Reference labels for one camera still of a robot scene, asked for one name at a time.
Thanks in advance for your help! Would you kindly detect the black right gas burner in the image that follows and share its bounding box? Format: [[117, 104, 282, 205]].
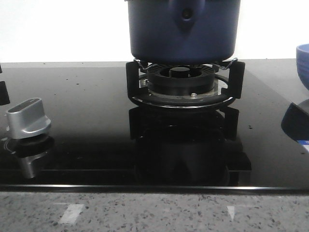
[[147, 65, 215, 96]]

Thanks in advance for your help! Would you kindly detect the blue sticker label on stove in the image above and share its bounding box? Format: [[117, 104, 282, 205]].
[[297, 140, 309, 152]]

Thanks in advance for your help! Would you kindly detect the black pot support grate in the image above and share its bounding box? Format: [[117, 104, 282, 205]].
[[126, 58, 245, 109], [0, 63, 11, 106]]

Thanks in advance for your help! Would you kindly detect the metal wire pot reducer ring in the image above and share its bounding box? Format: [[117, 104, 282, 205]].
[[133, 58, 239, 73]]

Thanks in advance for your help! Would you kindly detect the black right pot support grate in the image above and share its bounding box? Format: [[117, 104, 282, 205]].
[[126, 58, 245, 109]]

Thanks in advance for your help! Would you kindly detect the silver stove control knob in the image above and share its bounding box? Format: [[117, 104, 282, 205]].
[[6, 98, 51, 139]]

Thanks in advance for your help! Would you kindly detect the black left pot support grate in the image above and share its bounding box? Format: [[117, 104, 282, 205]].
[[0, 63, 11, 106]]

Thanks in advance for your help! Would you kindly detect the black glass gas stove top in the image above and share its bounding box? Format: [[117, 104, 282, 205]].
[[0, 59, 309, 194]]

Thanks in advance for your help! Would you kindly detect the dark blue cooking pot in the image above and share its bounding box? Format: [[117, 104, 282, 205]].
[[127, 0, 240, 65]]

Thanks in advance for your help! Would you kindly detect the blue ceramic bowl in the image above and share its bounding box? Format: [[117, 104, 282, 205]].
[[296, 43, 309, 89]]

